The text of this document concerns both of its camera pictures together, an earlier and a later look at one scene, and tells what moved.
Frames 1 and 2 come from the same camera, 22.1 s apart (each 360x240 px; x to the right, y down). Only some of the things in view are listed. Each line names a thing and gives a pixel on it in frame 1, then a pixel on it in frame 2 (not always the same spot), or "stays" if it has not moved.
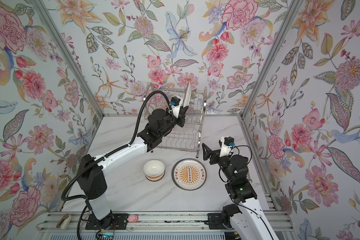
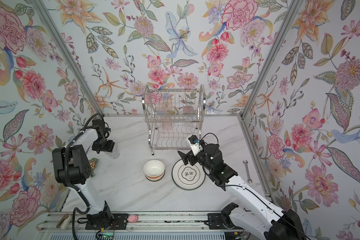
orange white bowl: [154, 170] stays
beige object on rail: [64, 221] stays
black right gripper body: [215, 157] → [192, 159]
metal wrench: [248, 177] stays
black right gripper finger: [207, 152] → [189, 157]
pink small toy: [133, 218] stays
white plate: [186, 98] → [188, 177]
